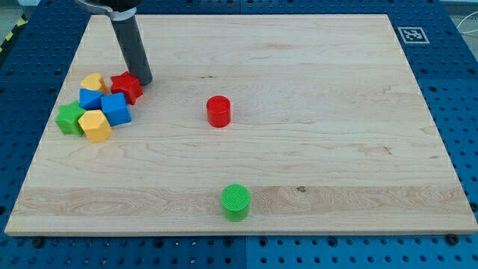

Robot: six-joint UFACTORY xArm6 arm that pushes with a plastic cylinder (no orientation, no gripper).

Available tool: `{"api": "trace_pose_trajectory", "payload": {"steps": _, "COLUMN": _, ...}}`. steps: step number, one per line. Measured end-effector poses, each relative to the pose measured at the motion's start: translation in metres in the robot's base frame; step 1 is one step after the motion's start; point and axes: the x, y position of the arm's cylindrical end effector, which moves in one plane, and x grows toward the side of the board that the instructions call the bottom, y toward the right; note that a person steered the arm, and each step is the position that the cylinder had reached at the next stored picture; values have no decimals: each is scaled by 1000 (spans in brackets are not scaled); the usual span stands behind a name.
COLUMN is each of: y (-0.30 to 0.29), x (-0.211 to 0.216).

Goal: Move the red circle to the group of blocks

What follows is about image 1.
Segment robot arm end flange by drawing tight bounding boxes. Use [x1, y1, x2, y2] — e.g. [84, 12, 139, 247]
[75, 0, 143, 21]

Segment red cylinder block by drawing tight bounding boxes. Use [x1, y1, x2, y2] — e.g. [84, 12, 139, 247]
[206, 96, 231, 128]

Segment green cylinder block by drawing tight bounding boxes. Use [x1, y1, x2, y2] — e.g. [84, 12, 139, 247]
[220, 184, 251, 222]

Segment wooden board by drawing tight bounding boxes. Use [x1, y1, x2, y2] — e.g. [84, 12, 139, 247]
[5, 14, 477, 237]

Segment red star block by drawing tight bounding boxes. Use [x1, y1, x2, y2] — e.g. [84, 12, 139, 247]
[111, 71, 143, 105]

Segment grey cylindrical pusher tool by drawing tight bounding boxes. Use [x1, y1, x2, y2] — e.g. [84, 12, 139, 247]
[111, 16, 152, 86]

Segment blue cube block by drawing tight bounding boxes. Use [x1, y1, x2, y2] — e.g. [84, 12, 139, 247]
[101, 93, 131, 126]

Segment yellow hexagon block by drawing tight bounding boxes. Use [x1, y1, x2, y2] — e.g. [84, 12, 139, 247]
[78, 110, 113, 143]

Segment blue triangle block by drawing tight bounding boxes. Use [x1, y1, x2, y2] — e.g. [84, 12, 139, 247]
[79, 88, 104, 110]

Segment yellow heart block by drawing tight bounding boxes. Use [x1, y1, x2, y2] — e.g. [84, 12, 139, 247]
[81, 72, 108, 95]

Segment green star block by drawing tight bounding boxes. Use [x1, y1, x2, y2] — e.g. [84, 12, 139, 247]
[55, 101, 86, 137]

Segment white fiducial marker tag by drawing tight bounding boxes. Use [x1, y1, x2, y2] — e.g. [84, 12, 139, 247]
[397, 26, 429, 44]

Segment white cable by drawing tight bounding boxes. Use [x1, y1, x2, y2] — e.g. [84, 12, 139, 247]
[456, 10, 478, 35]

